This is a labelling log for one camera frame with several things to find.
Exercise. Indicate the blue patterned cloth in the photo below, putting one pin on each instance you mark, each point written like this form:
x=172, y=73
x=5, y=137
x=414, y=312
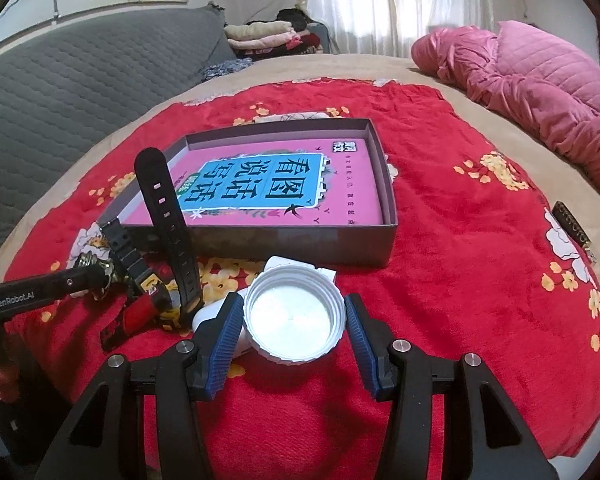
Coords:
x=225, y=68

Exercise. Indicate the grey quilted sofa cover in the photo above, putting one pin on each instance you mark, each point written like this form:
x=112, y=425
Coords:
x=64, y=91

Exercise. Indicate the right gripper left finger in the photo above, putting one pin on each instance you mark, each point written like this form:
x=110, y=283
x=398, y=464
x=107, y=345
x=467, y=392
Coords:
x=103, y=434

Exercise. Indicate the white sheer curtain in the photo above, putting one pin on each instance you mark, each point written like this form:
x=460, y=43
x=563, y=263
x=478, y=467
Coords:
x=390, y=27

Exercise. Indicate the red lighter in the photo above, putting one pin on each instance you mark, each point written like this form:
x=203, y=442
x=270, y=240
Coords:
x=134, y=318

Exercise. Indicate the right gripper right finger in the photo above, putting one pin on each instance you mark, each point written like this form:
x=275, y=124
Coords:
x=484, y=435

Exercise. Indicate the folded clothes pile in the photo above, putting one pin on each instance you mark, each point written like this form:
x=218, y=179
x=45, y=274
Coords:
x=293, y=32

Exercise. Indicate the white plastic bottle cap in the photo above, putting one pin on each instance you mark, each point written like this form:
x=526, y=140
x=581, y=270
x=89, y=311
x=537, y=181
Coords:
x=294, y=313

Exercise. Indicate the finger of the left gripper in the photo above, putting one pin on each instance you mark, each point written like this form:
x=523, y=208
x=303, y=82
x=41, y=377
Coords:
x=39, y=291

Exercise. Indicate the black yellow digital watch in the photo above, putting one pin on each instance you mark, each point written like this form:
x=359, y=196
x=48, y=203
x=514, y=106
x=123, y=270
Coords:
x=169, y=228

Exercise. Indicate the pink quilted duvet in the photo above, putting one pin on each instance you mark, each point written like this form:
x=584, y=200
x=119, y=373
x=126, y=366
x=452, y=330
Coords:
x=539, y=81

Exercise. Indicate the beige bed sheet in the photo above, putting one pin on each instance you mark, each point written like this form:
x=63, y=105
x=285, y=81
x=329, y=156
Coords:
x=475, y=266

